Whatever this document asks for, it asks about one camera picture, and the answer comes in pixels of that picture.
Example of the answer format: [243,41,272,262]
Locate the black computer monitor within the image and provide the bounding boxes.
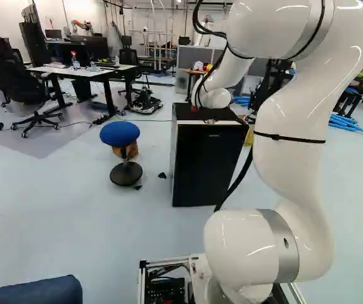
[58,42,91,68]

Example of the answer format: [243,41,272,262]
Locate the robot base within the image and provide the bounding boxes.
[137,254,309,304]

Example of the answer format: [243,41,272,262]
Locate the black mini fridge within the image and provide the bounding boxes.
[170,102,250,208]

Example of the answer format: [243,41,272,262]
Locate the blue foam tubes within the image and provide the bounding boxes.
[328,113,363,134]

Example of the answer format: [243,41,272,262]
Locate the blue padded seat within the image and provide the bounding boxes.
[0,274,84,304]

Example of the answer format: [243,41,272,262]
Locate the small black floor robot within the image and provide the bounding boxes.
[129,87,165,115]

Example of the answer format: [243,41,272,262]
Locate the grey partition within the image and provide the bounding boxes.
[175,45,214,94]

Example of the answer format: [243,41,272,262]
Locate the blue round stool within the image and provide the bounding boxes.
[99,121,144,188]

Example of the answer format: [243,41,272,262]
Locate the white desk with black legs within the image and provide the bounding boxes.
[28,62,138,117]

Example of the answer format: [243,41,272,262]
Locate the black office chair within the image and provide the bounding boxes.
[0,37,65,139]

